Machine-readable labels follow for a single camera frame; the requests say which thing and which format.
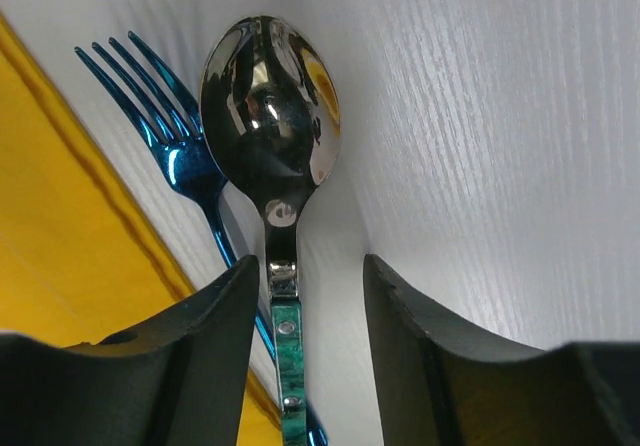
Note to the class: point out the green-handled silver spoon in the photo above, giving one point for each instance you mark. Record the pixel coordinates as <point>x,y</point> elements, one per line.
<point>271,120</point>

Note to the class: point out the yellow Pikachu placemat cloth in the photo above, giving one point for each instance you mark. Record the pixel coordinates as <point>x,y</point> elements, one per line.
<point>79,259</point>

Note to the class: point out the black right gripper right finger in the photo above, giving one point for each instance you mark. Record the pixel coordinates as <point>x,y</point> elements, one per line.
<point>443,380</point>

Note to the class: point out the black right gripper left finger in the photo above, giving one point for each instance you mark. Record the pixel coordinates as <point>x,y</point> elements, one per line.
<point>177,378</point>

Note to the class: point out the blue metallic fork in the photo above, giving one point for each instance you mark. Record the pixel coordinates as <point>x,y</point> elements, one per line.
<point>171,129</point>

